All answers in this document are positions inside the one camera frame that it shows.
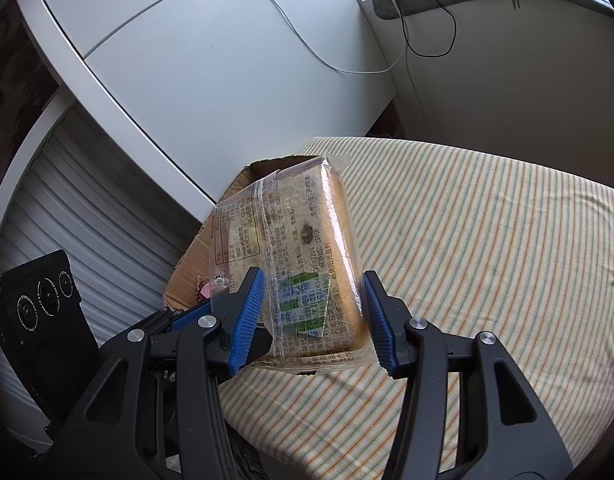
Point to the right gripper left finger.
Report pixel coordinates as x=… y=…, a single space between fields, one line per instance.
x=237 y=314

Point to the wafer biscuit pack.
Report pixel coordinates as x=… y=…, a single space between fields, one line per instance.
x=294 y=226

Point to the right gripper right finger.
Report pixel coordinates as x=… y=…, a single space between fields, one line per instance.
x=388 y=320

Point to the brown cardboard box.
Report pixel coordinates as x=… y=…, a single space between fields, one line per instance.
x=181 y=290

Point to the striped tablecloth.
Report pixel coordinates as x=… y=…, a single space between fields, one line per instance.
x=471 y=242

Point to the red white small packet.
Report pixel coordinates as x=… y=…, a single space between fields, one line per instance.
x=207 y=287

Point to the white cabinet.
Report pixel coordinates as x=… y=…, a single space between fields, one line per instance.
x=193 y=90

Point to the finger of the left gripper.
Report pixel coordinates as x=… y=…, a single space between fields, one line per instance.
x=174 y=321

